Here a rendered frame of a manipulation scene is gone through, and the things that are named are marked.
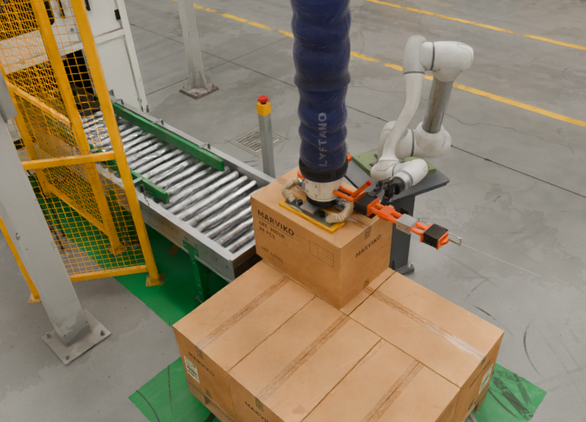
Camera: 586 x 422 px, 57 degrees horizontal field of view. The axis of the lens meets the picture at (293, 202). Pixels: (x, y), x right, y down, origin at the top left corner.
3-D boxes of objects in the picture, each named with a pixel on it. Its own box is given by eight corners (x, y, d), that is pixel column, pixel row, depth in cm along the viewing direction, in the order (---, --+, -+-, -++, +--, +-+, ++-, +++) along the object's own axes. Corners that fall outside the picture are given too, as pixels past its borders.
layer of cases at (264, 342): (185, 375, 283) (172, 325, 258) (311, 273, 339) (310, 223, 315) (370, 545, 215) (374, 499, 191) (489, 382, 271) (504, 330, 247)
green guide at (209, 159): (97, 104, 450) (93, 94, 445) (107, 99, 456) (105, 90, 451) (222, 172, 360) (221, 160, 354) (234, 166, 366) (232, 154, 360)
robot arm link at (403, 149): (376, 151, 320) (378, 117, 308) (406, 151, 319) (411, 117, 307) (378, 164, 307) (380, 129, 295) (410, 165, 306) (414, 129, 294)
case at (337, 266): (255, 254, 296) (249, 195, 272) (305, 219, 318) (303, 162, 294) (339, 309, 261) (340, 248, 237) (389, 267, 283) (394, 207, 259)
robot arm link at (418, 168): (417, 189, 252) (394, 189, 262) (434, 174, 261) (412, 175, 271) (411, 168, 249) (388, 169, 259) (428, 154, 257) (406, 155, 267)
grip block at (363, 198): (351, 210, 242) (351, 200, 239) (364, 200, 248) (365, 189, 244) (366, 217, 238) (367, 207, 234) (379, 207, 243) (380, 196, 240)
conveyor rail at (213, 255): (38, 147, 427) (30, 126, 416) (44, 145, 430) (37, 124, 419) (232, 285, 297) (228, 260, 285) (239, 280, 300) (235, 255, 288)
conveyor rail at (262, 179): (110, 116, 464) (105, 96, 453) (115, 114, 467) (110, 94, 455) (310, 227, 334) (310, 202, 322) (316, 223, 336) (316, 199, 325)
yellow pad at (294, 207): (278, 205, 264) (277, 197, 261) (292, 196, 270) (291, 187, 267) (331, 234, 245) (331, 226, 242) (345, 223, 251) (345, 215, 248)
